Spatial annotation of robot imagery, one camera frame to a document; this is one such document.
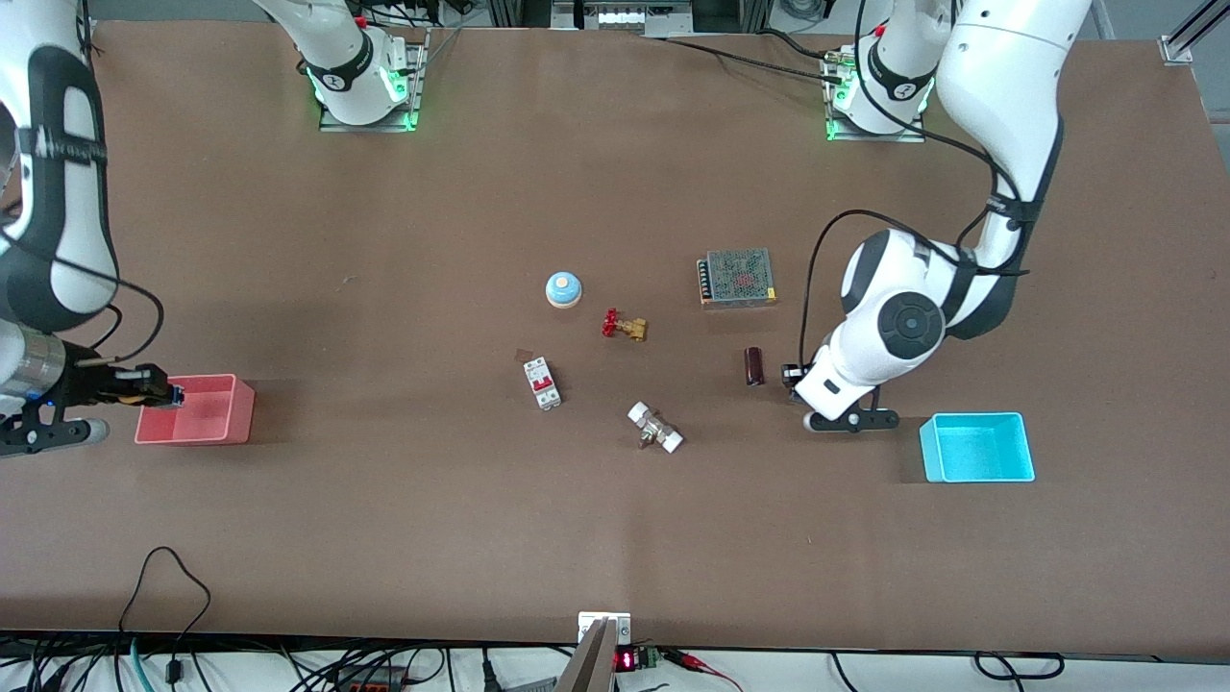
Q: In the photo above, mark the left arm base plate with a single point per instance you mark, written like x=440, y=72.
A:
x=879, y=137

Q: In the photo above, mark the white socket strip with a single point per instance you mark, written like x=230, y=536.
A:
x=625, y=15

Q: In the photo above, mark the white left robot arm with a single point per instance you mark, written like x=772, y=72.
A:
x=999, y=77

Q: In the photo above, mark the white metal bracket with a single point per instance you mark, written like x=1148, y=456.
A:
x=623, y=627

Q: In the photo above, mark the aluminium frame strut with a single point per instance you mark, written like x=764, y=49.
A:
x=1201, y=21

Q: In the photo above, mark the white red circuit breaker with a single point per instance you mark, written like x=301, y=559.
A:
x=542, y=383

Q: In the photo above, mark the pink plastic bin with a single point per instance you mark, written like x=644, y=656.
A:
x=197, y=415

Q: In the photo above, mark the brass fitting white caps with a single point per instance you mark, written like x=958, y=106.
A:
x=655, y=428

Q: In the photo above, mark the red digit display module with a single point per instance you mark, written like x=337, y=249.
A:
x=625, y=660

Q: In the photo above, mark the blue dome bell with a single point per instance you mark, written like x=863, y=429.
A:
x=563, y=288

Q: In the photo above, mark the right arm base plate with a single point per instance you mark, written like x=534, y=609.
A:
x=418, y=77

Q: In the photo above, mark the dark brown capacitor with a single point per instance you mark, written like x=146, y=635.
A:
x=754, y=366

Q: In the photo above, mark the cyan plastic bin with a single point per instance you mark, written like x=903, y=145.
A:
x=975, y=450

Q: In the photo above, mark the metal mesh power supply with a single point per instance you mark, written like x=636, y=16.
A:
x=738, y=277

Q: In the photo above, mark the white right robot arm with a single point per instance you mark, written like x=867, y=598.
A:
x=336, y=43

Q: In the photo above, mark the grey camera post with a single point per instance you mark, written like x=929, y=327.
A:
x=588, y=668

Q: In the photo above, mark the red alligator clip lead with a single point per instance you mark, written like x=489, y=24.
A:
x=700, y=665

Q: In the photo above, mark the aluminium corner bracket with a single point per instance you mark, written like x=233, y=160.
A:
x=1176, y=50

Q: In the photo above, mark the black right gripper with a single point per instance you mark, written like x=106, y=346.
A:
x=91, y=384

